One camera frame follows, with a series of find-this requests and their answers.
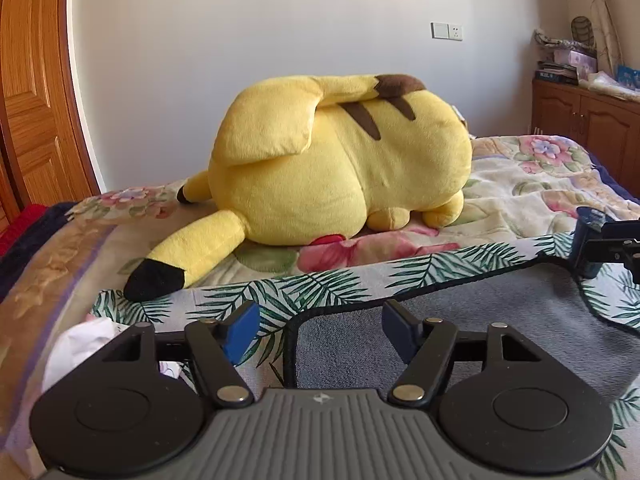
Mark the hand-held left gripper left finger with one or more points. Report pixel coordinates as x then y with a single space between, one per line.
242 334

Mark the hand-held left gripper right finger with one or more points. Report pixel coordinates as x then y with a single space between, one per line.
399 331

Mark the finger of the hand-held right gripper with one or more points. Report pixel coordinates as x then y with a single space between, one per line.
588 245

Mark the leaf print towel grey back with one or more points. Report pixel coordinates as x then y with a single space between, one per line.
350 342

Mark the floral blanket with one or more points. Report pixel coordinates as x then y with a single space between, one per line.
525 185

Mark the wooden cabinet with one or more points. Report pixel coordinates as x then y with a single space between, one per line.
585 112

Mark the white crumpled cloth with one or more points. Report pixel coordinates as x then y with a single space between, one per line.
82 347

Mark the pale plastic bag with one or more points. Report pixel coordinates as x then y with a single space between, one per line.
607 85

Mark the large yellow plush toy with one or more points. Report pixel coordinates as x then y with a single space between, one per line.
345 170

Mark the blue packet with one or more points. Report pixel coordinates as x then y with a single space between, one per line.
629 77

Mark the stack of books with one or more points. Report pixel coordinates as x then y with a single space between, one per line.
555 74

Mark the purple box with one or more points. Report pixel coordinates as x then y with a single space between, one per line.
577 60

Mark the patterned curtain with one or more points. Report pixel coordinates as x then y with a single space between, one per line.
607 5

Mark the red cloth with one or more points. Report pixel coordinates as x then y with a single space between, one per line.
17 225

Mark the wooden door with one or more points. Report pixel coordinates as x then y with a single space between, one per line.
35 85

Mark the white wall socket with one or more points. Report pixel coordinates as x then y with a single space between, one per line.
454 32

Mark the white wall switch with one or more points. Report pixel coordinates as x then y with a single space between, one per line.
439 31

